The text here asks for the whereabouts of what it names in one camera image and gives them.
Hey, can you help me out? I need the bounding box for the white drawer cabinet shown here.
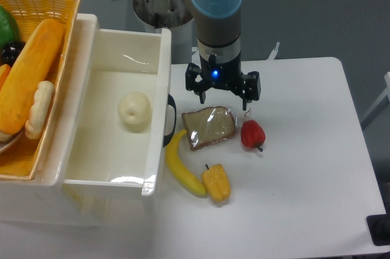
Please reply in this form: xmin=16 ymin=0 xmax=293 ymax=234
xmin=1 ymin=14 xmax=161 ymax=225

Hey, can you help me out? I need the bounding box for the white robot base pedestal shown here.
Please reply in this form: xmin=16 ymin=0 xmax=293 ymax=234
xmin=133 ymin=0 xmax=193 ymax=64

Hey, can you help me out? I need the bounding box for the yellow bell pepper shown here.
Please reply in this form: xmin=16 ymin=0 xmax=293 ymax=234
xmin=201 ymin=164 xmax=231 ymax=203

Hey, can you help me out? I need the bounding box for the white drawer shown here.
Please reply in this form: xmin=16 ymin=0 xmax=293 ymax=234
xmin=64 ymin=29 xmax=171 ymax=198

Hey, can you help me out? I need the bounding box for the wrapped brown bread slice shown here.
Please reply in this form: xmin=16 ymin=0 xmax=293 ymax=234
xmin=182 ymin=106 xmax=236 ymax=151

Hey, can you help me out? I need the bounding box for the yellow wicker basket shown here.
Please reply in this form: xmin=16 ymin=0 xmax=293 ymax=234
xmin=1 ymin=0 xmax=80 ymax=180

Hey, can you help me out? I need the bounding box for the yellow banana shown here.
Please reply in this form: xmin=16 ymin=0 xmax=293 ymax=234
xmin=165 ymin=129 xmax=207 ymax=197

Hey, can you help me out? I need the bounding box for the metal spoon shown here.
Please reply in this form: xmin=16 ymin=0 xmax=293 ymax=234
xmin=0 ymin=129 xmax=24 ymax=153

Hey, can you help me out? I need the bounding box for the black grape bunch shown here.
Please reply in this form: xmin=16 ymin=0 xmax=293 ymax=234
xmin=1 ymin=41 xmax=26 ymax=66

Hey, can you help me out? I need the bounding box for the black device at table edge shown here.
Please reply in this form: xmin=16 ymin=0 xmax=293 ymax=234
xmin=366 ymin=214 xmax=389 ymax=246

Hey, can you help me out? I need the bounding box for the red bell pepper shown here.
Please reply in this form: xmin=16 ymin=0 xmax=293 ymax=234
xmin=240 ymin=109 xmax=266 ymax=152

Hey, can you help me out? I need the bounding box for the small cream bread roll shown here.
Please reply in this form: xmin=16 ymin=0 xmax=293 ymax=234
xmin=25 ymin=80 xmax=54 ymax=140

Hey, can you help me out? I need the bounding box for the orange baguette loaf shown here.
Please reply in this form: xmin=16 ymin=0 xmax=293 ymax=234
xmin=1 ymin=18 xmax=65 ymax=135

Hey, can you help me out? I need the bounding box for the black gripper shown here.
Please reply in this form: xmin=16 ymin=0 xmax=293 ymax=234
xmin=185 ymin=54 xmax=260 ymax=110

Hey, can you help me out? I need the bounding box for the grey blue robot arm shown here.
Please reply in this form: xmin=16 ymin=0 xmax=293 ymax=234
xmin=133 ymin=0 xmax=261 ymax=109

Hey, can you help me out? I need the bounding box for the green toy vegetable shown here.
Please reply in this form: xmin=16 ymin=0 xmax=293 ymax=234
xmin=0 ymin=6 xmax=20 ymax=49

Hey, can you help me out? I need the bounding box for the orange toy slice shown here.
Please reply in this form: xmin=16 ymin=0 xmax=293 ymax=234
xmin=0 ymin=64 xmax=11 ymax=89

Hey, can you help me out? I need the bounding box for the white frame at right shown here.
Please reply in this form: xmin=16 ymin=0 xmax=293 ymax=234
xmin=360 ymin=72 xmax=389 ymax=130

